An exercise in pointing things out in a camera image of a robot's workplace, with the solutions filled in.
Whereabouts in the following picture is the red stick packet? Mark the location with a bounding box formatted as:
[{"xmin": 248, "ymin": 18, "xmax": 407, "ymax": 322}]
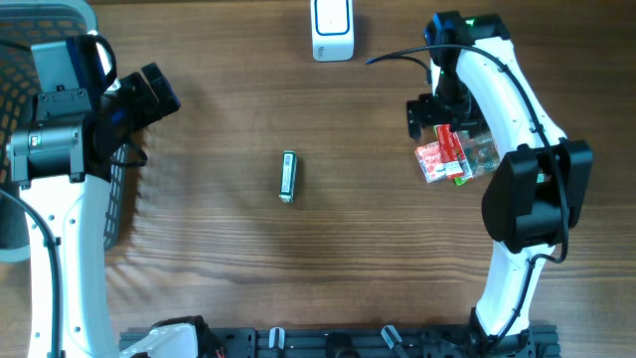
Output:
[{"xmin": 435, "ymin": 124, "xmax": 464, "ymax": 179}]

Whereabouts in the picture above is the green snack bag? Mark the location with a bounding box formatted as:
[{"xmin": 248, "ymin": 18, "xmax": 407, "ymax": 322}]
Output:
[{"xmin": 448, "ymin": 130, "xmax": 500, "ymax": 186}]

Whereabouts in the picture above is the red white candy pack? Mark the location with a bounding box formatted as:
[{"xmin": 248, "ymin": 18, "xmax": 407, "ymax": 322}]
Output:
[{"xmin": 414, "ymin": 142, "xmax": 446, "ymax": 183}]

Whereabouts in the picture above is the green white gum pack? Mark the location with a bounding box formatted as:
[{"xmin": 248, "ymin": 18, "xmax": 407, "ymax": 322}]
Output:
[{"xmin": 279, "ymin": 150, "xmax": 297, "ymax": 203}]

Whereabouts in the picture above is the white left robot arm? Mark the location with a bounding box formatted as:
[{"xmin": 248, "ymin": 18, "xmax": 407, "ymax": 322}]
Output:
[{"xmin": 9, "ymin": 63, "xmax": 180, "ymax": 357}]

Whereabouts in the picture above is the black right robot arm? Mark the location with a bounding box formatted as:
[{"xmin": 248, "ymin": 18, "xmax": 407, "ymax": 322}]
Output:
[{"xmin": 406, "ymin": 11, "xmax": 593, "ymax": 357}]

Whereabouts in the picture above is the white barcode scanner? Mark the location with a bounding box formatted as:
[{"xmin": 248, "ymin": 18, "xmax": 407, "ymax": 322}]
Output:
[{"xmin": 310, "ymin": 0, "xmax": 355, "ymax": 63}]

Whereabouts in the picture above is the grey plastic basket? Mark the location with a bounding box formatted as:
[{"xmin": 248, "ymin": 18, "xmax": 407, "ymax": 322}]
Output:
[{"xmin": 1, "ymin": 0, "xmax": 126, "ymax": 264}]

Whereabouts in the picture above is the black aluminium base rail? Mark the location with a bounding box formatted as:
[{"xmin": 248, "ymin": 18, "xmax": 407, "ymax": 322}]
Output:
[{"xmin": 212, "ymin": 325, "xmax": 561, "ymax": 358}]

